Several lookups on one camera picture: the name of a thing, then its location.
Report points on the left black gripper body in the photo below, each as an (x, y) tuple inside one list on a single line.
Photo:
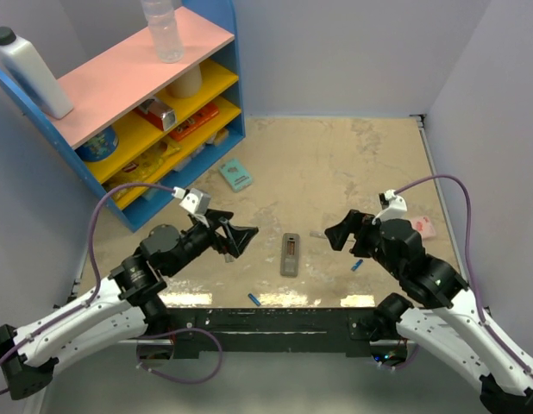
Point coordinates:
[(216, 240)]

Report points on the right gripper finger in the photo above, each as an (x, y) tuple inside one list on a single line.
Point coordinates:
[(338, 235), (360, 250)]

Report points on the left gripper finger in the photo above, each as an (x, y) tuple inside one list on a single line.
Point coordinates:
[(237, 238), (215, 217)]

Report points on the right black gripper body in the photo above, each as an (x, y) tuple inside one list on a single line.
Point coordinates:
[(368, 234)]

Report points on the blue battery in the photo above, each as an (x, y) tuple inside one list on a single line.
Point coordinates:
[(356, 265), (254, 299)]

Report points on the grey remote control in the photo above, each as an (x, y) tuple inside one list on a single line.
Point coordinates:
[(290, 253)]

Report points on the clear handled screwdriver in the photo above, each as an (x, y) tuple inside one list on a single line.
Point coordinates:
[(317, 234)]

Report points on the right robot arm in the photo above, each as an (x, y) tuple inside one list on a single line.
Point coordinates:
[(438, 311)]

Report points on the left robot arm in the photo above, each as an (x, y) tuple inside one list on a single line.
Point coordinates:
[(124, 305)]

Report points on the teal card box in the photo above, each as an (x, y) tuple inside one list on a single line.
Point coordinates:
[(236, 175)]

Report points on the pink snack packet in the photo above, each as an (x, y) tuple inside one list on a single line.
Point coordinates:
[(424, 226)]

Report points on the white sponge on shelf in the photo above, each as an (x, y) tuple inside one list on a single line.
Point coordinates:
[(218, 138)]

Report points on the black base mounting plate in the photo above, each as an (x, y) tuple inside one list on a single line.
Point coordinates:
[(351, 331)]

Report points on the yellow chips bag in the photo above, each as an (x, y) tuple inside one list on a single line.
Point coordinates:
[(145, 164)]

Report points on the orange flat box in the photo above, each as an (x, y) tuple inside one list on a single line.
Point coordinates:
[(194, 122)]

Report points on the blue wooden shelf unit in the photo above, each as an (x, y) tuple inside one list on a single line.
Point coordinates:
[(106, 89)]

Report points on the red silver snack box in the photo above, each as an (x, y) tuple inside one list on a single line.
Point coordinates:
[(158, 113)]

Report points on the blue round tin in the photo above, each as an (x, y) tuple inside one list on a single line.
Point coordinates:
[(99, 147)]

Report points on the beige paper cup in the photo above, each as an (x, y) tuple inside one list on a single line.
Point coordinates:
[(186, 85)]

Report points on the clear plastic water bottle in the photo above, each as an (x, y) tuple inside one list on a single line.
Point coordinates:
[(162, 24)]

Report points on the white bottle black cap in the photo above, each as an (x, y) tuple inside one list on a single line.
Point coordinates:
[(30, 71)]

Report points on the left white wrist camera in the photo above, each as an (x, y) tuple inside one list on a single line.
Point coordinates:
[(194, 202)]

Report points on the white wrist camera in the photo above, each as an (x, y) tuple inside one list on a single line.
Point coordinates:
[(393, 206), (194, 202)]

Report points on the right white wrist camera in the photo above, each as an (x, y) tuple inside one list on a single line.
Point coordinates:
[(393, 206)]

